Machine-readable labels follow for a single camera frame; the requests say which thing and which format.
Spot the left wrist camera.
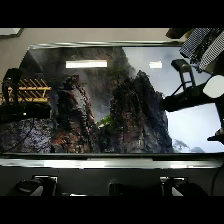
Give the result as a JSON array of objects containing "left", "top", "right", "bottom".
[{"left": 1, "top": 67, "right": 24, "bottom": 105}]

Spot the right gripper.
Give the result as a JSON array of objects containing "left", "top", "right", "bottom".
[{"left": 161, "top": 83, "right": 209, "bottom": 113}]

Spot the black white checked garment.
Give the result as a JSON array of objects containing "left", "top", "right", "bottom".
[{"left": 198, "top": 29, "right": 224, "bottom": 73}]

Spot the brown garment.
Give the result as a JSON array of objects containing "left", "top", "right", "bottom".
[{"left": 165, "top": 28, "right": 193, "bottom": 40}]

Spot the silver frame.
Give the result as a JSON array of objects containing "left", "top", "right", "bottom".
[{"left": 0, "top": 40, "right": 224, "bottom": 197}]

